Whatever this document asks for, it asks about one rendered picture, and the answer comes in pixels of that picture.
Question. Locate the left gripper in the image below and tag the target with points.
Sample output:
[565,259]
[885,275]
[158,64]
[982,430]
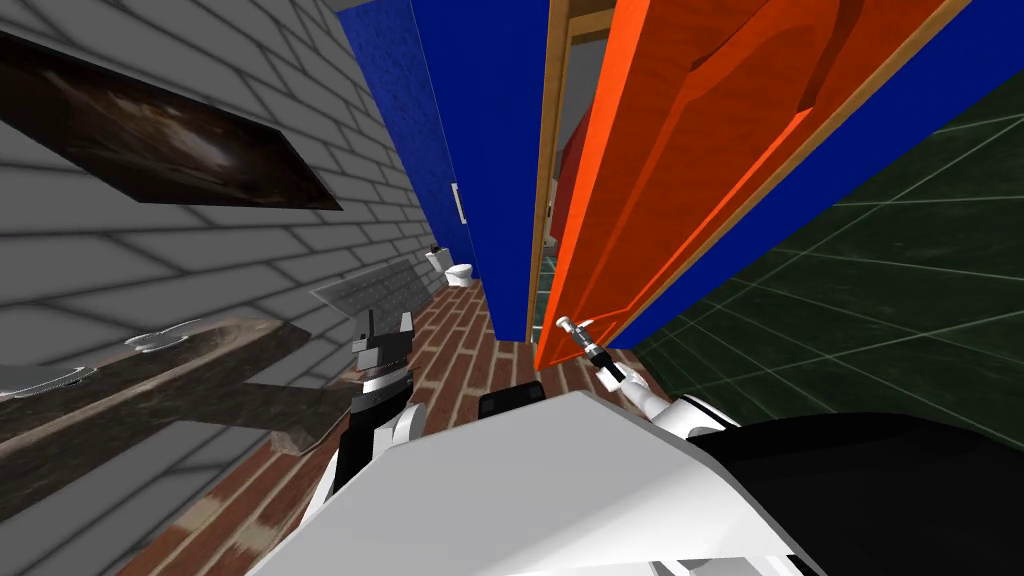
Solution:
[382,352]

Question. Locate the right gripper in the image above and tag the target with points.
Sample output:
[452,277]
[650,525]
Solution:
[608,366]

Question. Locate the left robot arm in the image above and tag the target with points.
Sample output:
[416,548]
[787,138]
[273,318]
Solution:
[370,424]

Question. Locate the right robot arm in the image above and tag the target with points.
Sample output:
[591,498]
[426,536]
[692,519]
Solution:
[840,488]

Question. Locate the grey textured panel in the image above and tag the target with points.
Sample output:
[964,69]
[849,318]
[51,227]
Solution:
[376,292]

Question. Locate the white toilet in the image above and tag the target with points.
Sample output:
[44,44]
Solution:
[456,270]

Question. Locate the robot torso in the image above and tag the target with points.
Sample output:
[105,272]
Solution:
[528,488]

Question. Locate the orange door leaf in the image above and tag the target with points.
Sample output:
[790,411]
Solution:
[688,160]

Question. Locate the dark brown vanity counter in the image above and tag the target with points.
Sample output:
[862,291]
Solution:
[160,400]

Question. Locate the white wall switch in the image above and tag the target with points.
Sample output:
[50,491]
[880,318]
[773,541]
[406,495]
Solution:
[459,203]

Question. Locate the dark picture on wall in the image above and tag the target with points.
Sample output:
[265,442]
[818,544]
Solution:
[160,136]

